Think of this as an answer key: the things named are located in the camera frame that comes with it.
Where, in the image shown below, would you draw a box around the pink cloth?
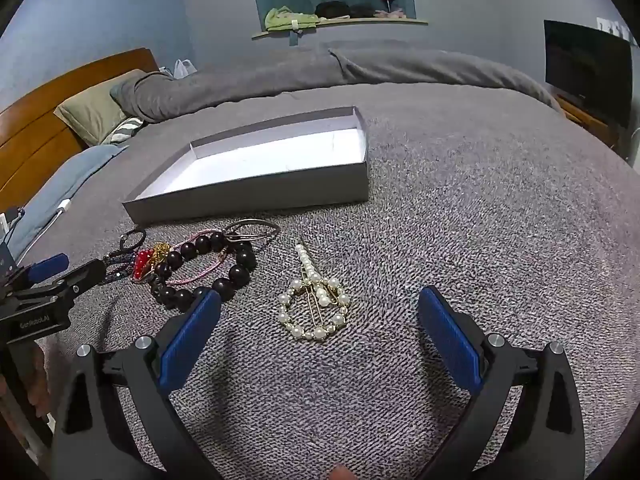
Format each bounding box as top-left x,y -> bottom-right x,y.
372,8 -> 416,22

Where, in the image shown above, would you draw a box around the green pillow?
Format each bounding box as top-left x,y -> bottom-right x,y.
53,69 -> 151,147

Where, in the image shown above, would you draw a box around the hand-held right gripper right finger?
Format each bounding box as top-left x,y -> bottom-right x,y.
417,285 -> 588,480

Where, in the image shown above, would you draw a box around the black hair tie with charm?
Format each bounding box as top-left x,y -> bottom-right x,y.
119,228 -> 147,253

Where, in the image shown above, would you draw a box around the wooden television stand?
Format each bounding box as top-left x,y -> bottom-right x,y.
552,85 -> 626,148

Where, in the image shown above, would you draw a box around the wooden window sill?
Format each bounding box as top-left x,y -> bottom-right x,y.
251,16 -> 429,40

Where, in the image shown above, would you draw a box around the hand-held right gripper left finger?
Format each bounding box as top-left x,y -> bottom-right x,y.
50,287 -> 223,480

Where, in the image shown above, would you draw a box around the iridescent blue bead bracelet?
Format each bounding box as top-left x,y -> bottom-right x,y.
97,255 -> 136,286

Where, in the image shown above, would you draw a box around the round pearl hair clip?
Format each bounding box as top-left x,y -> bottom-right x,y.
277,276 -> 352,343

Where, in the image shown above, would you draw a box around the grey knitted blanket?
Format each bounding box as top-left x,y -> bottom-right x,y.
37,85 -> 640,480

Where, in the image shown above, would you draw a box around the dark wooden bead bracelet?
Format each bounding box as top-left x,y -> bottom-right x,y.
148,236 -> 258,311

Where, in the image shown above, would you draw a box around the wooden headboard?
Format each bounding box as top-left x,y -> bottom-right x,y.
0,47 -> 161,216

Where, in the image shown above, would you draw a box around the pink cord bracelet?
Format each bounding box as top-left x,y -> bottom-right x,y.
167,228 -> 236,286

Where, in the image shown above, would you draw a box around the green cloth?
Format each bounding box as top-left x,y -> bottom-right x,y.
264,6 -> 321,32

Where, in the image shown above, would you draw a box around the blue blanket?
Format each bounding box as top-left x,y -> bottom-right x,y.
10,144 -> 130,261

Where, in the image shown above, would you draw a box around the black television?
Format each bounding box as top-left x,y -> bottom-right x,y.
543,20 -> 635,128

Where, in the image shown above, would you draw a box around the white cable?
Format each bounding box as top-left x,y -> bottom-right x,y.
12,209 -> 63,261

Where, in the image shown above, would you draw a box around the white wall hooks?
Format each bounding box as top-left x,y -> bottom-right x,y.
597,16 -> 636,43

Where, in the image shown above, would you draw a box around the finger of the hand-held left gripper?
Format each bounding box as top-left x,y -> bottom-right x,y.
49,258 -> 109,307
20,253 -> 71,284

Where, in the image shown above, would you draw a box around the straight pearl hair clip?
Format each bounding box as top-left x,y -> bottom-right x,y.
294,242 -> 333,321

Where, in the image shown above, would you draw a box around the white plastic bag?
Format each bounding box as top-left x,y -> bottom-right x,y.
159,58 -> 197,80

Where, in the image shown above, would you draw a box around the striped pillow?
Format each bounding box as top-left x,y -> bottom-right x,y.
100,116 -> 146,147

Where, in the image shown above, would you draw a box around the person's left hand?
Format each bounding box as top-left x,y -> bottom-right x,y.
25,344 -> 54,417

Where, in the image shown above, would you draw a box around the grey duvet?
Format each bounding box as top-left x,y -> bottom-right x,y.
110,49 -> 568,123

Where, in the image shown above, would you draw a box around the grey cardboard box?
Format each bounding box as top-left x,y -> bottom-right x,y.
121,106 -> 370,226

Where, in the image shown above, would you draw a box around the thin grey hair tie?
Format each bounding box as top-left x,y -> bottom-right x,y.
222,218 -> 282,251

